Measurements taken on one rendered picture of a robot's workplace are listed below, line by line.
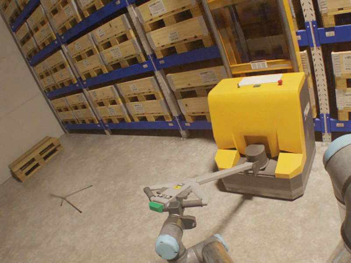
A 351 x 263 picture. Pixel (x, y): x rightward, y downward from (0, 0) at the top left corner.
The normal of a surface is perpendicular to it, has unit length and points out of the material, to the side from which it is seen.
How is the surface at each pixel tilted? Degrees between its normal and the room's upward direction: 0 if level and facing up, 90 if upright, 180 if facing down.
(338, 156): 45
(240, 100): 68
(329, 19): 90
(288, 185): 90
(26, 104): 90
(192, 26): 90
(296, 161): 22
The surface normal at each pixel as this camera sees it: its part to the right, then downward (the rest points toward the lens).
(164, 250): -0.18, 0.21
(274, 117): -0.61, 0.32
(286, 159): -0.52, -0.55
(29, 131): 0.77, 0.03
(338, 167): -0.96, -0.26
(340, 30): -0.53, 0.58
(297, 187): 0.17, 0.42
